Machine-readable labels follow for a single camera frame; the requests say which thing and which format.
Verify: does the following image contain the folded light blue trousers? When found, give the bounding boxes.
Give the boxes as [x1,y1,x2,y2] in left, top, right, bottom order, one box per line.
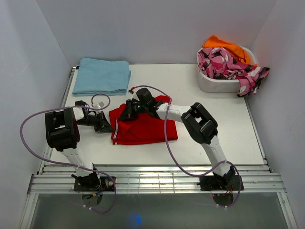
[72,58,131,96]

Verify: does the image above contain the orange garment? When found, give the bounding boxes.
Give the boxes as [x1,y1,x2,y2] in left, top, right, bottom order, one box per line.
[202,35,257,66]

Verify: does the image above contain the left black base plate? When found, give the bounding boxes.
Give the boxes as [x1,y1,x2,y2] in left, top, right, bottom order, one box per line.
[71,174,114,192]

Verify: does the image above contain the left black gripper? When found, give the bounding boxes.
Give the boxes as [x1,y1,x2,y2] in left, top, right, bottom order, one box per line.
[77,111,115,133]

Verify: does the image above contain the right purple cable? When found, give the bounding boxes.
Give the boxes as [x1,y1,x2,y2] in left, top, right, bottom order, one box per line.
[128,85,242,208]

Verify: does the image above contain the aluminium rail frame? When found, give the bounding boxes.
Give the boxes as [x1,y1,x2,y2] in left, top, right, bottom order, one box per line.
[20,66,298,229]

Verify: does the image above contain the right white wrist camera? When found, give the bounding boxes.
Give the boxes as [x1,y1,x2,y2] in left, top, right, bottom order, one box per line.
[128,89,139,101]

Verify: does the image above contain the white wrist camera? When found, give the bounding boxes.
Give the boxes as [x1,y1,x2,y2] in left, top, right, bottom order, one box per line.
[128,89,139,101]
[92,102,106,111]

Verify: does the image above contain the white plastic basket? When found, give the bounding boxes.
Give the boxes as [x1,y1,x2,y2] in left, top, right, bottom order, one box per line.
[196,45,259,93]

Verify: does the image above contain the red trousers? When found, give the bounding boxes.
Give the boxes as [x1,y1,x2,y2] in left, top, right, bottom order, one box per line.
[109,104,165,145]

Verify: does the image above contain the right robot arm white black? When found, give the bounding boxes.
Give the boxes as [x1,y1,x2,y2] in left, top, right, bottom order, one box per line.
[119,87,244,191]

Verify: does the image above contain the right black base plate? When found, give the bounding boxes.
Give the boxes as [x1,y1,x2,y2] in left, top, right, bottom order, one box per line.
[197,175,244,191]

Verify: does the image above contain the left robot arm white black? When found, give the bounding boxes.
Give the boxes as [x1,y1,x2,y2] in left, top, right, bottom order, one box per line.
[45,100,114,192]

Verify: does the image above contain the pink camouflage trousers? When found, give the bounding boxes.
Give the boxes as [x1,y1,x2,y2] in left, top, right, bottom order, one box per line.
[197,46,270,97]

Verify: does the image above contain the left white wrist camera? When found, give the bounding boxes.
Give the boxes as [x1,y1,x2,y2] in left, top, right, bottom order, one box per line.
[92,102,106,111]

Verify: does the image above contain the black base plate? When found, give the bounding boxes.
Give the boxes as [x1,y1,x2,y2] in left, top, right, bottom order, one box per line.
[197,175,244,191]
[71,174,114,192]

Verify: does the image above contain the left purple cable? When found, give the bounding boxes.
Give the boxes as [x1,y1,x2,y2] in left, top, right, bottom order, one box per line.
[19,93,117,214]

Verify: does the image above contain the purple cable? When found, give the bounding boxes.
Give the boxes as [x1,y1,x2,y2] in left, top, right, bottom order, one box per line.
[128,85,242,208]
[19,93,117,214]

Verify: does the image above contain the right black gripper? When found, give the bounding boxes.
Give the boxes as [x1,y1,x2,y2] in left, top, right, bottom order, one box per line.
[118,100,148,122]

